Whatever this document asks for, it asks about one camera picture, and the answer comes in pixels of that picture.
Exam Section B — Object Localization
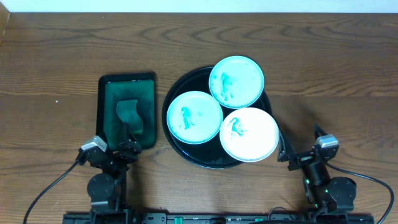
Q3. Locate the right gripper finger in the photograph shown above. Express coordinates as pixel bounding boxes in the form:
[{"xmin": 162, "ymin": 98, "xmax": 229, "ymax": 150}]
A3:
[
  {"xmin": 277, "ymin": 130, "xmax": 294, "ymax": 162},
  {"xmin": 313, "ymin": 123, "xmax": 328, "ymax": 139}
]

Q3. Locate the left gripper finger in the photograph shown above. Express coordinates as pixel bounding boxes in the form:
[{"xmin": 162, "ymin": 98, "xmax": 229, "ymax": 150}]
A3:
[
  {"xmin": 102, "ymin": 132, "xmax": 113, "ymax": 149},
  {"xmin": 122, "ymin": 122, "xmax": 136, "ymax": 143}
]

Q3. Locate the green sponge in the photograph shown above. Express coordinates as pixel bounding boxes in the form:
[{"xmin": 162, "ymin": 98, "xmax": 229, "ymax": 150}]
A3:
[{"xmin": 116, "ymin": 100, "xmax": 144, "ymax": 135}]

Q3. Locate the white plate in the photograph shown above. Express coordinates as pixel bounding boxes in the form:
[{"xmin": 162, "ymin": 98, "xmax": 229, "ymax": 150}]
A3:
[
  {"xmin": 208, "ymin": 55, "xmax": 265, "ymax": 109},
  {"xmin": 166, "ymin": 91, "xmax": 223, "ymax": 144},
  {"xmin": 220, "ymin": 108, "xmax": 279, "ymax": 162}
]

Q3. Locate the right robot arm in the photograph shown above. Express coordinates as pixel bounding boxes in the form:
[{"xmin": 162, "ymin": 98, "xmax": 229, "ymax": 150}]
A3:
[{"xmin": 277, "ymin": 124, "xmax": 356, "ymax": 213}]

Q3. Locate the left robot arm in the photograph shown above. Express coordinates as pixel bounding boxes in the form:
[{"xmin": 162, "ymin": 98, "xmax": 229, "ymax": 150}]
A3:
[{"xmin": 85, "ymin": 122, "xmax": 141, "ymax": 215}]

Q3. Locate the black rectangular water tray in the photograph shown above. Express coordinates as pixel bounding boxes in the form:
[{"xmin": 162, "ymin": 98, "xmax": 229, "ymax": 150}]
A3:
[{"xmin": 96, "ymin": 72, "xmax": 156, "ymax": 149}]

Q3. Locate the round black tray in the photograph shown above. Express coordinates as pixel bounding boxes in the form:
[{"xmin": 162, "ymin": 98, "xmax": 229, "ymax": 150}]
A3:
[{"xmin": 162, "ymin": 67, "xmax": 272, "ymax": 169}]

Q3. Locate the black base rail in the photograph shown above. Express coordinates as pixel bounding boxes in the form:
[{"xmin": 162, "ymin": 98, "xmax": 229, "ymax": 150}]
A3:
[{"xmin": 62, "ymin": 213, "xmax": 375, "ymax": 224}]

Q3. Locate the left black cable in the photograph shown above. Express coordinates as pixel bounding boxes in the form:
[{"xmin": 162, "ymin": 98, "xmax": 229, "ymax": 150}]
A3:
[{"xmin": 22, "ymin": 158, "xmax": 81, "ymax": 224}]

